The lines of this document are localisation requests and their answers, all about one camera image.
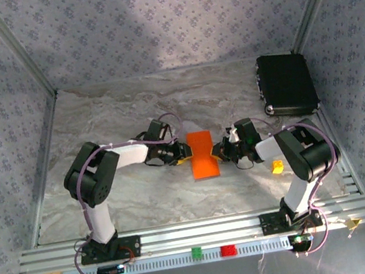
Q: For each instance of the orange paper sheet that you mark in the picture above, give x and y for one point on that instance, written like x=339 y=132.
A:
x=205 y=169

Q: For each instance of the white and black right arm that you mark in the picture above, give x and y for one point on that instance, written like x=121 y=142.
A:
x=297 y=195

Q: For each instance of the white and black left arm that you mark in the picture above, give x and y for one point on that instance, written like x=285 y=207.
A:
x=100 y=223

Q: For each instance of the yellow toy block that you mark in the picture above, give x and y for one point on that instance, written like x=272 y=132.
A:
x=277 y=167

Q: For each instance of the black hard case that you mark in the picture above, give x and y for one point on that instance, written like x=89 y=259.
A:
x=287 y=85

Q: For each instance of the green toy block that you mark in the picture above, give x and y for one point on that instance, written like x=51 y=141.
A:
x=197 y=252

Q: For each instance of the red toy brick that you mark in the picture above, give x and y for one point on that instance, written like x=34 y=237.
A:
x=228 y=250

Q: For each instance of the floral patterned backdrop cloth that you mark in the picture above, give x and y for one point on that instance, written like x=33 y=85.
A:
x=165 y=25

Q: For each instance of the yellow folded paper piece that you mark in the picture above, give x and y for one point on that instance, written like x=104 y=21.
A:
x=353 y=223

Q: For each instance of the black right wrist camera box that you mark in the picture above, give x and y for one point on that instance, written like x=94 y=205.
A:
x=247 y=130

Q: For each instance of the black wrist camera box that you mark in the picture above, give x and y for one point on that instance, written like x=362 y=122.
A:
x=155 y=130
x=247 y=130

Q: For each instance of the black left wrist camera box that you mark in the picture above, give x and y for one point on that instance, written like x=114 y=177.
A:
x=155 y=130

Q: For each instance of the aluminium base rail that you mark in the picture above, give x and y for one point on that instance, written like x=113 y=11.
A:
x=198 y=235

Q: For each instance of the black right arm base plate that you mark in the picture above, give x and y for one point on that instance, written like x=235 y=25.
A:
x=272 y=223

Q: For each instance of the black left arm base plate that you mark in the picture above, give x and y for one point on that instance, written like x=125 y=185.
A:
x=130 y=247

